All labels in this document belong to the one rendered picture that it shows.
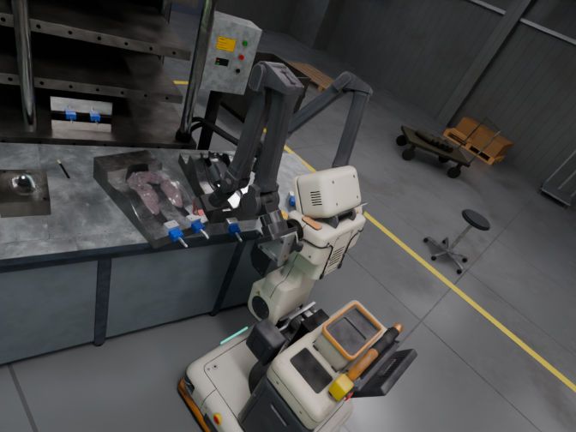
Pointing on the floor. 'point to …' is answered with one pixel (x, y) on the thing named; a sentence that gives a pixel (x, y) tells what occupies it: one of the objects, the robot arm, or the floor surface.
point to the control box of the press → (226, 63)
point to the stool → (461, 236)
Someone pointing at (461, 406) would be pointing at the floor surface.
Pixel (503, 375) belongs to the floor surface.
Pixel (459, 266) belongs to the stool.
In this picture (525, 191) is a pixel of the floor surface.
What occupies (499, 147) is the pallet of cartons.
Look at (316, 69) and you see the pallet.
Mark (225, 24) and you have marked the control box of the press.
